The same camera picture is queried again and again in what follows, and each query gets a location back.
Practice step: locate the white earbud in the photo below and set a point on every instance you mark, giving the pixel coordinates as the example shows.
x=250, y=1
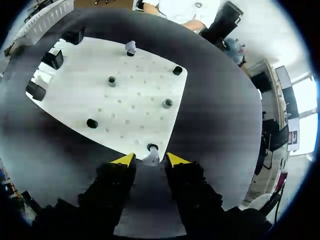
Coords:
x=130, y=47
x=152, y=158

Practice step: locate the white plate with black stands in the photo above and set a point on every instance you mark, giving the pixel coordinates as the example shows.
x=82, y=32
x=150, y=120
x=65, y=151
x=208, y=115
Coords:
x=110, y=92

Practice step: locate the person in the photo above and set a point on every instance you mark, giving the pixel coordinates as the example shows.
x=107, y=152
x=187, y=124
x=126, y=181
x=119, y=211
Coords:
x=180, y=11

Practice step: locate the grey slotted basket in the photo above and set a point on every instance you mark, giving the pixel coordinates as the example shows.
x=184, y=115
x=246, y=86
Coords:
x=47, y=21

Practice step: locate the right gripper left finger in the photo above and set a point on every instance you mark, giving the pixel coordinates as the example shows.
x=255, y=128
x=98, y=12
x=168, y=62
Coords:
x=110, y=190

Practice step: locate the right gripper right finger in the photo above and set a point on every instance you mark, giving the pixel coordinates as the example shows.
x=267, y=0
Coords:
x=195, y=192

